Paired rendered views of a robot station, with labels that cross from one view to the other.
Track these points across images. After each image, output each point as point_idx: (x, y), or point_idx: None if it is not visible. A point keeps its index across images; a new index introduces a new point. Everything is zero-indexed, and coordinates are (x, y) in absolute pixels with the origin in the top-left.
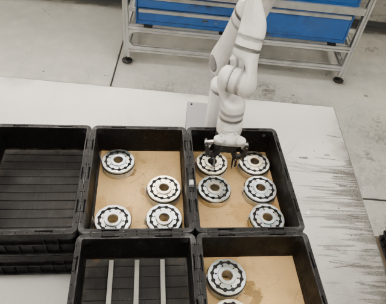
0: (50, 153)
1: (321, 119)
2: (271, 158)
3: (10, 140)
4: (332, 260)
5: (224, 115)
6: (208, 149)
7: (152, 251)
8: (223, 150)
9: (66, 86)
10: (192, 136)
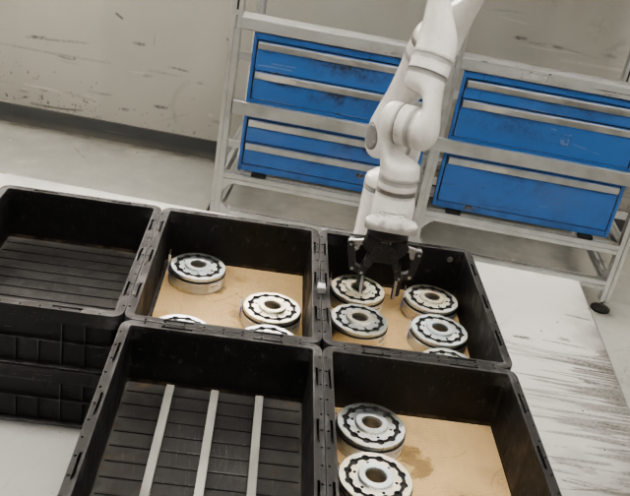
0: (84, 250)
1: (555, 293)
2: (462, 297)
3: (22, 218)
4: (568, 479)
5: (385, 182)
6: (354, 255)
7: (243, 376)
8: (379, 258)
9: (115, 198)
10: (328, 247)
